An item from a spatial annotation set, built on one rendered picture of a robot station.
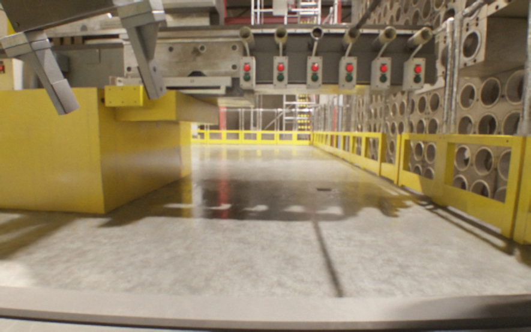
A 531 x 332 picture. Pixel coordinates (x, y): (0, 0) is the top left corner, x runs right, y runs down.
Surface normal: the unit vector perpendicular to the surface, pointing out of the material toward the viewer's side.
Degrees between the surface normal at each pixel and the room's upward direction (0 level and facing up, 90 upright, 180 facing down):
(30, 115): 90
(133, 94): 90
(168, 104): 90
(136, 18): 113
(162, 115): 90
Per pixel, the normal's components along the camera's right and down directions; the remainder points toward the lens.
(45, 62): 0.98, -0.10
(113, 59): -0.07, 0.13
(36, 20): -0.08, 0.51
